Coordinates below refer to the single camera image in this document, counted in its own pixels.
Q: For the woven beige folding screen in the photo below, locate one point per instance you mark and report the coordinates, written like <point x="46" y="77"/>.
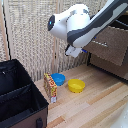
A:
<point x="26" y="33"/>

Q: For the dark wooden drawer cabinet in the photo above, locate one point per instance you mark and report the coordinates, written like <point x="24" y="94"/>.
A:
<point x="89" y="61"/>

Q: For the yellow bowl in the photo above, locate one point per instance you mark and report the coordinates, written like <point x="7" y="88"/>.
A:
<point x="76" y="85"/>

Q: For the blue bowl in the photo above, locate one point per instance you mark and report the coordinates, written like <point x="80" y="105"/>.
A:
<point x="59" y="79"/>

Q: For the colorful patterned snack box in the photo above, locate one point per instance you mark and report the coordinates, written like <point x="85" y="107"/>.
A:
<point x="50" y="87"/>

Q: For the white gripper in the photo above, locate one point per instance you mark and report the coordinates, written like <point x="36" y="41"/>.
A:
<point x="73" y="51"/>

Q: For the black fabric storage box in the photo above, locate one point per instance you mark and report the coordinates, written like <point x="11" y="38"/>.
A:
<point x="20" y="100"/>

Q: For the brown drawer with dark rim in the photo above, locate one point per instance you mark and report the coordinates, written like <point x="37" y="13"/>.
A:
<point x="115" y="46"/>

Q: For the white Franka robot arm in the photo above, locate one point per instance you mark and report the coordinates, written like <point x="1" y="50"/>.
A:
<point x="78" y="25"/>

